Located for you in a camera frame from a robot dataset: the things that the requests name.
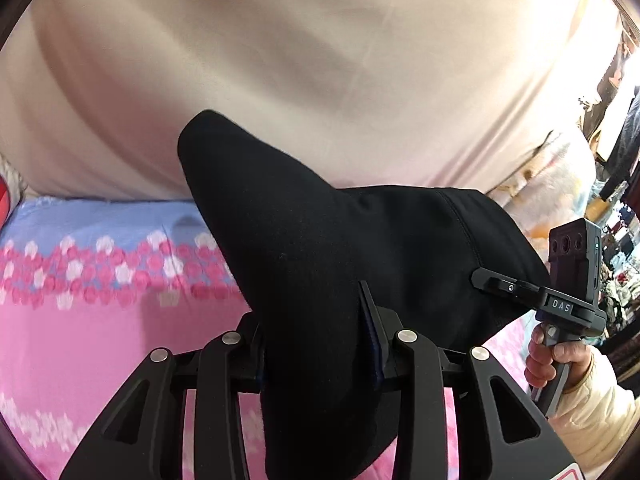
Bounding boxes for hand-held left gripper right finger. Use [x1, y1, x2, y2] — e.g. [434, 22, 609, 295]
[359, 280, 577, 480]

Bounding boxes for pale printed blanket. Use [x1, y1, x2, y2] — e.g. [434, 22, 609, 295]
[487, 130, 601, 242]

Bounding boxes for black pants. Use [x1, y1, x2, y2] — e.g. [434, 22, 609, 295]
[177, 108, 551, 480]

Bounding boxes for pink floral blanket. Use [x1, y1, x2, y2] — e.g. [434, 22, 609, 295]
[0, 195, 551, 480]

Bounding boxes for person's right hand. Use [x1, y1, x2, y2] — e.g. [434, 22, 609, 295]
[524, 322, 594, 392]

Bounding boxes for pile of clothes and goods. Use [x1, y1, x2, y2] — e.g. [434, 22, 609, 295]
[577, 22, 640, 343]

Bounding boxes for person's right forearm cream sleeve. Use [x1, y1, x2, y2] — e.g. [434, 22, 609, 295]
[545, 346, 640, 480]

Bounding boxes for beige cloth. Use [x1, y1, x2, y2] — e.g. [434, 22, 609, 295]
[0, 0, 632, 207]

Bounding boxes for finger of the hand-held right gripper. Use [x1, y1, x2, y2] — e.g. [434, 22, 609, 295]
[472, 267, 552, 312]

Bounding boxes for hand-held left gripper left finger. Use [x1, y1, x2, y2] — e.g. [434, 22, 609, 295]
[59, 312, 266, 480]

